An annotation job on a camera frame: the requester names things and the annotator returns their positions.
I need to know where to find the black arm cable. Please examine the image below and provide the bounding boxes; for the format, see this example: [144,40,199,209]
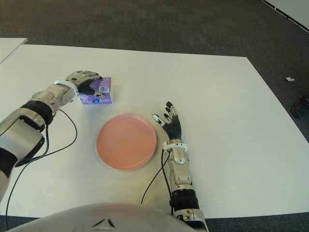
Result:
[140,149,174,216]
[5,108,78,230]

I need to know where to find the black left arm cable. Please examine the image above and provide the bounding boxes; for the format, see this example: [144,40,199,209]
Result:
[5,108,78,230]

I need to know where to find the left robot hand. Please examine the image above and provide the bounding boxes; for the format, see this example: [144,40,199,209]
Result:
[65,70,107,99]

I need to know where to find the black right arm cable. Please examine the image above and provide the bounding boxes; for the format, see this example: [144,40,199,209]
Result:
[140,149,174,216]

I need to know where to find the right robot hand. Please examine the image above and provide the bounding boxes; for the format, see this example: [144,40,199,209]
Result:
[152,101,182,141]

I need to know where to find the purple tissue paper pack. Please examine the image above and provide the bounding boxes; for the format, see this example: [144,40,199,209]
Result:
[78,77,114,105]

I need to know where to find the pink round plate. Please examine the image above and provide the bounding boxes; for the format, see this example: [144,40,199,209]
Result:
[96,113,158,171]

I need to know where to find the neighbouring white table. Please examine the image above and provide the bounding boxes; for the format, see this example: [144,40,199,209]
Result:
[0,38,28,64]

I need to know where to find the grey robot torso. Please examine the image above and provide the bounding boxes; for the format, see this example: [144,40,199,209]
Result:
[7,202,208,232]

